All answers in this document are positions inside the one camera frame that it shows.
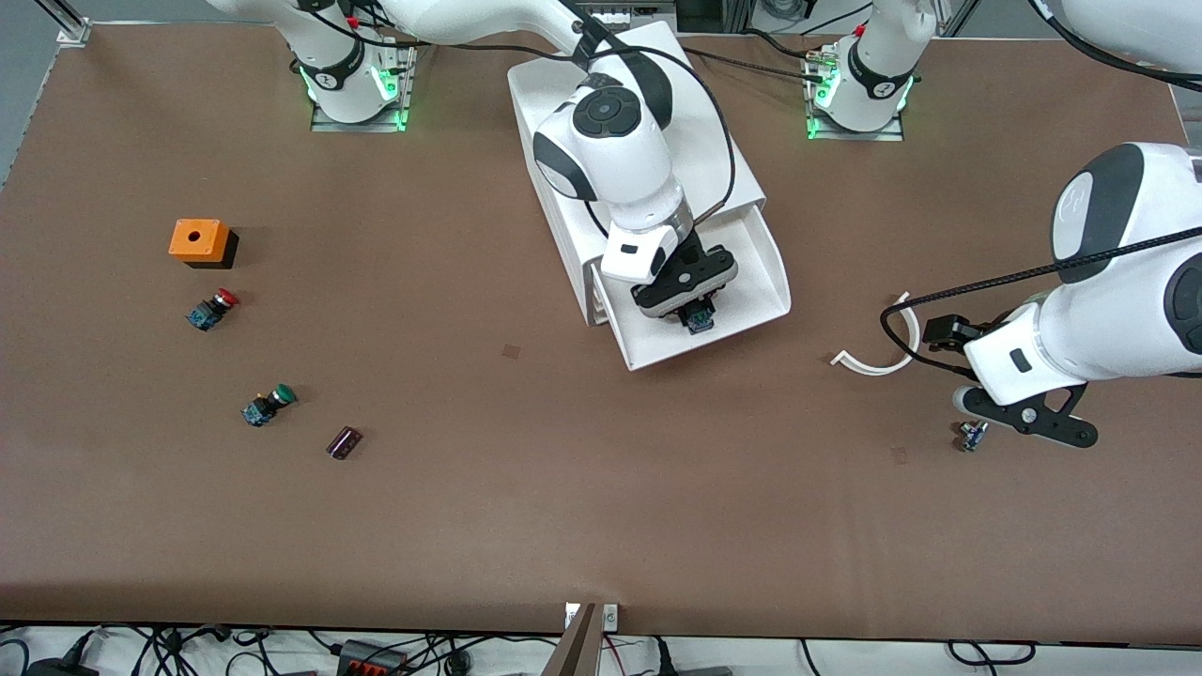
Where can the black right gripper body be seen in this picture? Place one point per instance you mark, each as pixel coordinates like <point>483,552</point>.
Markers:
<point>691,252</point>

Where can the orange push button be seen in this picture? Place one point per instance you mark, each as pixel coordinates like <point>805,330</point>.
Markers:
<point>701,325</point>

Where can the white plastic drawer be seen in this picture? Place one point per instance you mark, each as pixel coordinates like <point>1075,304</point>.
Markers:
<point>751,282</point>

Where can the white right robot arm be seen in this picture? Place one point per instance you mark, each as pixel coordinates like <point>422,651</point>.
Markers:
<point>610,150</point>

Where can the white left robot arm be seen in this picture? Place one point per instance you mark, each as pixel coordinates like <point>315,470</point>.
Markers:
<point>1108,310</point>

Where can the white drawer cabinet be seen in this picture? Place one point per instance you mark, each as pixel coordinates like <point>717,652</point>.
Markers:
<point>563,244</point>

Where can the green push button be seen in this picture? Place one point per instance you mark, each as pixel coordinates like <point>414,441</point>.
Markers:
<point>268,406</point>

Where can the red push button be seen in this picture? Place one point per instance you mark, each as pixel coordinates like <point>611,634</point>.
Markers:
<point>211,310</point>

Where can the white curved plastic strip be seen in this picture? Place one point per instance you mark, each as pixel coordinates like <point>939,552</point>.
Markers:
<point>869,367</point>

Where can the small blue electronic component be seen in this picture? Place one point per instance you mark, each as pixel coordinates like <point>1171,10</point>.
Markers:
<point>975,439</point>

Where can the white power strip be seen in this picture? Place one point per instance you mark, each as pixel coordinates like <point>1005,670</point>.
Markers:
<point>648,14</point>

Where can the small purple block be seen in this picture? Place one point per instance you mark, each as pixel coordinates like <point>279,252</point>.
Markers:
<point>344,443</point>

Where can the black red connector box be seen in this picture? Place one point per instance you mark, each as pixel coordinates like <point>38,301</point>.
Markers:
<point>371,662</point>

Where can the orange box with hole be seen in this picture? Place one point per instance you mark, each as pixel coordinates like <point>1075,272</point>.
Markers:
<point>197,239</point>

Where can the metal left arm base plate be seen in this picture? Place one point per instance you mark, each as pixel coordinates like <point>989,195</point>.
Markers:
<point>855,136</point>

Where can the white metal bracket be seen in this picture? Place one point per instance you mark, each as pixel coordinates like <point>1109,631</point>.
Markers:
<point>610,617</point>

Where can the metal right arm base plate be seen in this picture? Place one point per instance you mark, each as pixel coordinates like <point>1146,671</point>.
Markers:
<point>362,127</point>

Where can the brown camera post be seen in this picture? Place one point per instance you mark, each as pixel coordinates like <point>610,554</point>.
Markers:
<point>575,652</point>

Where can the aluminium frame profile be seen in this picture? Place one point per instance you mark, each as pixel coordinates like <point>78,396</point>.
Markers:
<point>73,33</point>

